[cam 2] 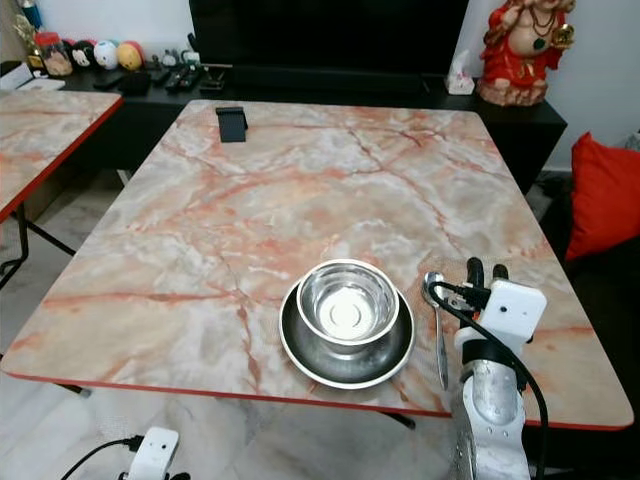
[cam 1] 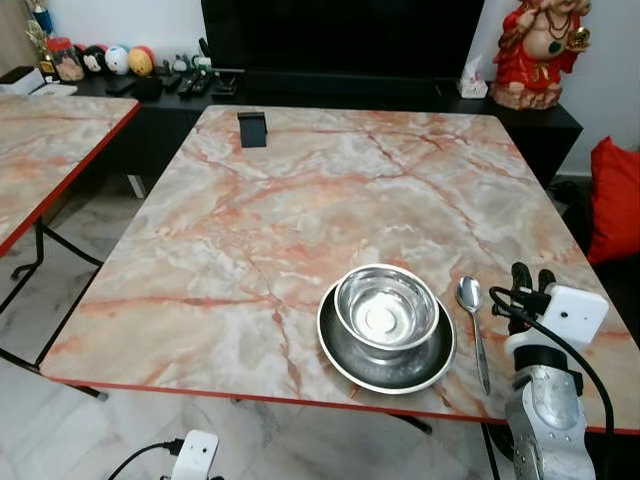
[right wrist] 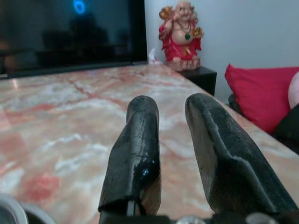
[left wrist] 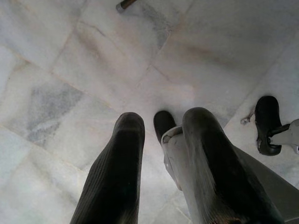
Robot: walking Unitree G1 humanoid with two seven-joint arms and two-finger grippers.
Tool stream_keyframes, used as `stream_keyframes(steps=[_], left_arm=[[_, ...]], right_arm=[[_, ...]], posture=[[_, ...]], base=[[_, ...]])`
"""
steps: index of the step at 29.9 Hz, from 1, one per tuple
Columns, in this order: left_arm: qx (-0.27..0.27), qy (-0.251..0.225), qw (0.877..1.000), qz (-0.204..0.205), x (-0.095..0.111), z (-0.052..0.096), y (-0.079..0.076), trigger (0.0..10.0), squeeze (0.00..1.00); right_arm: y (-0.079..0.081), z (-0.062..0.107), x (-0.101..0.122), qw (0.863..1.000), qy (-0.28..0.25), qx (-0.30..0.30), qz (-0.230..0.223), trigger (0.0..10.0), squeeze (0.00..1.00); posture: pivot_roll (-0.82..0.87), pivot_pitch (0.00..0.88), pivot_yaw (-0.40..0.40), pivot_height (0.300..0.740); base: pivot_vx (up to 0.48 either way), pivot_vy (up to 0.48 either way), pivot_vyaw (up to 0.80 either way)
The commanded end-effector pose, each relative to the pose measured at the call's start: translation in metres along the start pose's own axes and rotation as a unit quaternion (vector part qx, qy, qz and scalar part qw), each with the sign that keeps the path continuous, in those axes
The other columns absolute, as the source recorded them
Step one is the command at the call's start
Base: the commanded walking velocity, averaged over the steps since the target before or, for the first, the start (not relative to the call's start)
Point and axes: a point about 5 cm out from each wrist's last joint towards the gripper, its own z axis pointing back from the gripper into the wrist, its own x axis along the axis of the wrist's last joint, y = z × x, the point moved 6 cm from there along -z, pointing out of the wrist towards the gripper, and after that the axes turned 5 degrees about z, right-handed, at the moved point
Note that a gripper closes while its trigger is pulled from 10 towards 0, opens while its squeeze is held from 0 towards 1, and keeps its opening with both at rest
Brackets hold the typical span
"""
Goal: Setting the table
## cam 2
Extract black television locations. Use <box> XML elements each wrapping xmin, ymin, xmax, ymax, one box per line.
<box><xmin>188</xmin><ymin>0</ymin><xmax>471</xmax><ymax>73</ymax></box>

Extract black metal table legs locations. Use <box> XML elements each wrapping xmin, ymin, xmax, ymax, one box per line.
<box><xmin>0</xmin><ymin>205</ymin><xmax>77</xmax><ymax>288</ymax></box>

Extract small white figurine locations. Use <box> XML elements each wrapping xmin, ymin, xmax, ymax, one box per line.
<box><xmin>446</xmin><ymin>50</ymin><xmax>476</xmax><ymax>96</ymax></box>

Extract yellow round toy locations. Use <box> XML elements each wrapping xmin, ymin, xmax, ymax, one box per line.
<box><xmin>117</xmin><ymin>41</ymin><xmax>146</xmax><ymax>73</ymax></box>

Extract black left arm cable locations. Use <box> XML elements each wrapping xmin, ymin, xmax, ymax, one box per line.
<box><xmin>60</xmin><ymin>436</ymin><xmax>147</xmax><ymax>480</ymax></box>

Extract glass jar with red lid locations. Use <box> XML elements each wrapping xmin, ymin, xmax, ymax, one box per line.
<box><xmin>35</xmin><ymin>32</ymin><xmax>73</xmax><ymax>78</ymax></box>

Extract white box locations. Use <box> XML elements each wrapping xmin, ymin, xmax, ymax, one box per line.
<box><xmin>0</xmin><ymin>62</ymin><xmax>36</xmax><ymax>91</ymax></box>

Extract white round toy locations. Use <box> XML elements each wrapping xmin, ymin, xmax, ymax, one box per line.
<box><xmin>93</xmin><ymin>40</ymin><xmax>121</xmax><ymax>71</ymax></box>

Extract steel spoon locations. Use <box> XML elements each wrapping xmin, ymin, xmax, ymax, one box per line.
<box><xmin>422</xmin><ymin>271</ymin><xmax>451</xmax><ymax>391</ymax></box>

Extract steel plate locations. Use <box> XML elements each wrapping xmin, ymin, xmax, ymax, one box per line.
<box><xmin>279</xmin><ymin>278</ymin><xmax>415</xmax><ymax>390</ymax></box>

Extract blue and gold ornament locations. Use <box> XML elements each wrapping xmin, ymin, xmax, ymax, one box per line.
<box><xmin>15</xmin><ymin>0</ymin><xmax>47</xmax><ymax>46</ymax></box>

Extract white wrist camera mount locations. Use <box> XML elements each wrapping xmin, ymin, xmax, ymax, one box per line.
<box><xmin>455</xmin><ymin>280</ymin><xmax>549</xmax><ymax>353</ymax></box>
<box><xmin>128</xmin><ymin>427</ymin><xmax>182</xmax><ymax>480</ymax></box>

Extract steel bowl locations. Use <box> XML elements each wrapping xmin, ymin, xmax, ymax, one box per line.
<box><xmin>296</xmin><ymin>259</ymin><xmax>400</xmax><ymax>345</ymax></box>

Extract red laughing Buddha statue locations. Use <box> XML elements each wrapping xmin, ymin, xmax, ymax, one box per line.
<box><xmin>477</xmin><ymin>0</ymin><xmax>577</xmax><ymax>107</ymax></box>

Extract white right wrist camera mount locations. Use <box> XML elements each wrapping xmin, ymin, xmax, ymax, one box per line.
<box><xmin>455</xmin><ymin>280</ymin><xmax>549</xmax><ymax>353</ymax></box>

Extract dark sofa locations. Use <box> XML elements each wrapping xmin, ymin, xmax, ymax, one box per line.
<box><xmin>540</xmin><ymin>170</ymin><xmax>640</xmax><ymax>441</ymax></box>

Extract small black stand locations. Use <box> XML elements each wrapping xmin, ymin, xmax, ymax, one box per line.
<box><xmin>217</xmin><ymin>106</ymin><xmax>249</xmax><ymax>143</ymax></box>

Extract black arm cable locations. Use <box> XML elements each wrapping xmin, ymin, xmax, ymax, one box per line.
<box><xmin>425</xmin><ymin>280</ymin><xmax>551</xmax><ymax>480</ymax></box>
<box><xmin>60</xmin><ymin>436</ymin><xmax>147</xmax><ymax>480</ymax></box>

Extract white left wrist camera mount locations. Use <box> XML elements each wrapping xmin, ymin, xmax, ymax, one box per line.
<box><xmin>128</xmin><ymin>427</ymin><xmax>182</xmax><ymax>480</ymax></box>

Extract red cushion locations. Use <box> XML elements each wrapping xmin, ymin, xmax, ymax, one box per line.
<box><xmin>565</xmin><ymin>132</ymin><xmax>640</xmax><ymax>263</ymax></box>

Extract black television cabinet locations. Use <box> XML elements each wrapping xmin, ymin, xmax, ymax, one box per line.
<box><xmin>0</xmin><ymin>62</ymin><xmax>569</xmax><ymax>197</ymax></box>

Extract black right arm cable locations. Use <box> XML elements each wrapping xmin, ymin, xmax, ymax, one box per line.
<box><xmin>425</xmin><ymin>280</ymin><xmax>551</xmax><ymax>480</ymax></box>

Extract black round toy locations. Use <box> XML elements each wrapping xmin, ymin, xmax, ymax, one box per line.
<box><xmin>70</xmin><ymin>40</ymin><xmax>96</xmax><ymax>69</ymax></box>

